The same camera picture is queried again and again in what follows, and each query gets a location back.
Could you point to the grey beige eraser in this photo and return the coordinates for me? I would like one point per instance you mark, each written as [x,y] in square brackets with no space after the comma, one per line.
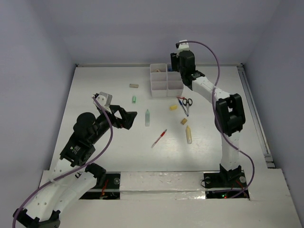
[133,85]

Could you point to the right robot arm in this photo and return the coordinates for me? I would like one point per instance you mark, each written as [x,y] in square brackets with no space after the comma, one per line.
[227,108]

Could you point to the blue gel pen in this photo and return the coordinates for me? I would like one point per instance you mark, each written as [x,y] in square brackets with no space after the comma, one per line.
[183,107]

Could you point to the tan wooden eraser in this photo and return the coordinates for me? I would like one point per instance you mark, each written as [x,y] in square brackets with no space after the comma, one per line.
[183,121]

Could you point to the black handled scissors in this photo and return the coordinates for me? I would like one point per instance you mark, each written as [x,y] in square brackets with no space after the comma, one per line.
[187,102]

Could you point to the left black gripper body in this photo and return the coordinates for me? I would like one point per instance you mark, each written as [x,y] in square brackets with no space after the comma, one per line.
[103,121]

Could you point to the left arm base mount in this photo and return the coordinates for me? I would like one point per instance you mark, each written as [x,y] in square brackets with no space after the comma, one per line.
[108,190]

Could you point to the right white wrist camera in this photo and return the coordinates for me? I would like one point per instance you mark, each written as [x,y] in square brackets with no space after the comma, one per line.
[182,45]

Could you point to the yellow highlighter cap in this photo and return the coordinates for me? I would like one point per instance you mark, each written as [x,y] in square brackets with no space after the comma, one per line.
[173,107]

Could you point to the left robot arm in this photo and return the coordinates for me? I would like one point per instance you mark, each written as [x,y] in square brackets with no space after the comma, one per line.
[74,174]

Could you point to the left white compartment organizer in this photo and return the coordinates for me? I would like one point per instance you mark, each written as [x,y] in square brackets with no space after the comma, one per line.
[158,80]

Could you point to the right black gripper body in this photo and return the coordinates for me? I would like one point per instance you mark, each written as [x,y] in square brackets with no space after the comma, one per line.
[181,68]

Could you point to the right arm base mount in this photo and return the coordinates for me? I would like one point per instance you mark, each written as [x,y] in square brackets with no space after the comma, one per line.
[225,184]

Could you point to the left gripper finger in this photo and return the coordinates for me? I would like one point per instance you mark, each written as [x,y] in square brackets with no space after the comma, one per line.
[127,119]
[116,108]

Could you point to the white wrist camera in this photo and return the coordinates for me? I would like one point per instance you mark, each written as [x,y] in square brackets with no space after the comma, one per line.
[182,45]
[102,100]

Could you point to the red gel pen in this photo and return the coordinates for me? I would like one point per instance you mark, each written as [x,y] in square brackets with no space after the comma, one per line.
[162,134]

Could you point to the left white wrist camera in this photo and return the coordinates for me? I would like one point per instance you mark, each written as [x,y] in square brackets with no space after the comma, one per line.
[102,100]

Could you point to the green highlighter cap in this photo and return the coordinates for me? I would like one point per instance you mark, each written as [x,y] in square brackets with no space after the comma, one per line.
[134,99]

